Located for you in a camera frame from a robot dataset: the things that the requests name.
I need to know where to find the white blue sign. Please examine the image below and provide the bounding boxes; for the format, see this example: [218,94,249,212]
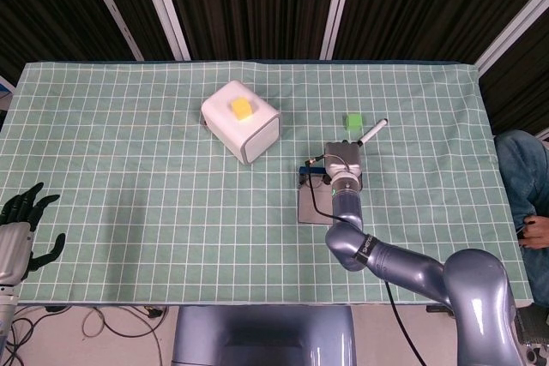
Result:
[0,75,14,110]

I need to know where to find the grey floor cable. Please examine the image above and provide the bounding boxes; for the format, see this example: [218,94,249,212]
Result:
[81,306,164,340]

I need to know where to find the thin white frame post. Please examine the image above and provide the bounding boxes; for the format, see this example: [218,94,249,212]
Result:
[78,0,145,61]

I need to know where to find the blue-grey robot torso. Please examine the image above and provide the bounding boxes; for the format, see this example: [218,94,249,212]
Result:
[171,304,358,366]

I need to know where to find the black white marker pen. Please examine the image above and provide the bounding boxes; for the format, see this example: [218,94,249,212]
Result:
[358,118,389,147]

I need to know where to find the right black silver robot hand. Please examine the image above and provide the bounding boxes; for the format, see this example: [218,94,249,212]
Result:
[323,139,362,181]

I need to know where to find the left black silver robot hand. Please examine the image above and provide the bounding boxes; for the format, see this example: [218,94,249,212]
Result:
[0,182,67,286]

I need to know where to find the wide white frame post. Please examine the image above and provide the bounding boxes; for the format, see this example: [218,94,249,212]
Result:
[135,0,192,61]

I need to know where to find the person's leg in jeans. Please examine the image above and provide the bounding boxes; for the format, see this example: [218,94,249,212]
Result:
[492,129,549,295]

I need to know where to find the black floor cables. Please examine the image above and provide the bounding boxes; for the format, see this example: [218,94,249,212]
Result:
[0,312,48,366]

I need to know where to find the green grid tablecloth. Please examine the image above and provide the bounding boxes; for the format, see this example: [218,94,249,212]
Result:
[0,60,535,305]

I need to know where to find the slanted white frame post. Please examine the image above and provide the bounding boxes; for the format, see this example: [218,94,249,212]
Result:
[475,0,549,76]

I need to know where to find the white toaster-shaped box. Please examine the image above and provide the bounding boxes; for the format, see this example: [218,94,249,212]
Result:
[201,79,282,165]

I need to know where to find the black-framed eyeglasses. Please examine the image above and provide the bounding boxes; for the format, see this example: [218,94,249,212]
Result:
[302,175,331,190]

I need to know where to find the person's hand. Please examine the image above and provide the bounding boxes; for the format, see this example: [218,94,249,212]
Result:
[518,216,549,250]

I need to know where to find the yellow cube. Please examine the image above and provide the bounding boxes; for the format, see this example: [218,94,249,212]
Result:
[230,97,254,121]

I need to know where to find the black right hand cable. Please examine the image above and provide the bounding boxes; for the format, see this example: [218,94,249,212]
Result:
[304,152,419,366]

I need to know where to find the dark metal frame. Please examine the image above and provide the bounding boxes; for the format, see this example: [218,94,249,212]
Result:
[514,303,549,366]

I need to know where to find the blue pencil case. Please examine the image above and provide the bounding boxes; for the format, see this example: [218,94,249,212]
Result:
[297,164,364,225]

